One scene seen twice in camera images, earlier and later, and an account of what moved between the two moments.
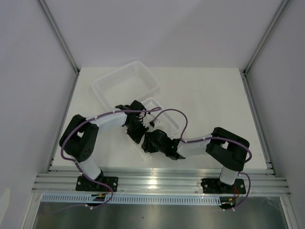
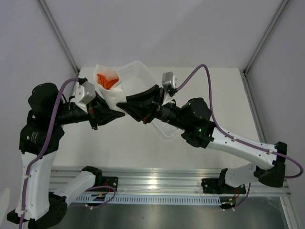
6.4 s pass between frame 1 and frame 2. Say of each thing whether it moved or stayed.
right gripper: moved
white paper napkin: moved
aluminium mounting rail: stayed
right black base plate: stayed
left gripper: moved
